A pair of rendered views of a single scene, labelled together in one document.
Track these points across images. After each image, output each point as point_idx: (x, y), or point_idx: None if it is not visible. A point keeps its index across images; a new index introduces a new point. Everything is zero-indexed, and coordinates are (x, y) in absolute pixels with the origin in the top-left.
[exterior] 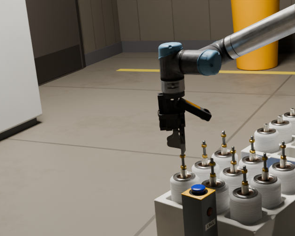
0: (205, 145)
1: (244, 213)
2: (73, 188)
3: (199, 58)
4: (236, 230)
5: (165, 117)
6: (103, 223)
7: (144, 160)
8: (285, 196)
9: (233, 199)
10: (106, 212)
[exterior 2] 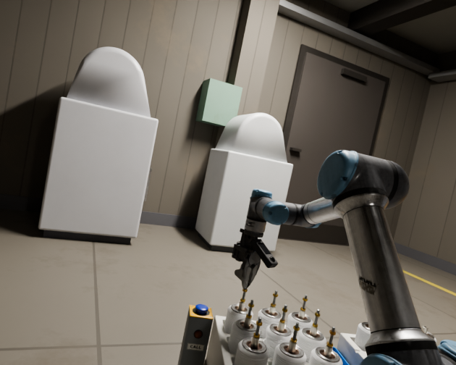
0: (275, 295)
1: (238, 363)
2: (225, 294)
3: (266, 204)
4: None
5: (237, 248)
6: None
7: (294, 308)
8: None
9: (238, 344)
10: None
